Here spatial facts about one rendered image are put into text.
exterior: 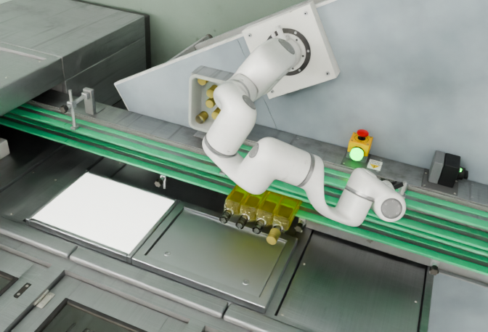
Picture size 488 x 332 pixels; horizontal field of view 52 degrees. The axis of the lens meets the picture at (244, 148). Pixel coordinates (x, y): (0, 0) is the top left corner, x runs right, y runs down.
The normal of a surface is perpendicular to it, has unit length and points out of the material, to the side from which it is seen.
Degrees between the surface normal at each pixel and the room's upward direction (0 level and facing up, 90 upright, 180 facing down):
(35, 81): 90
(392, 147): 0
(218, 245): 90
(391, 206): 32
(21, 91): 90
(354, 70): 0
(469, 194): 90
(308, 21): 5
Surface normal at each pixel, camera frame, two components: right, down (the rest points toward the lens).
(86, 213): 0.07, -0.84
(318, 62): -0.35, 0.40
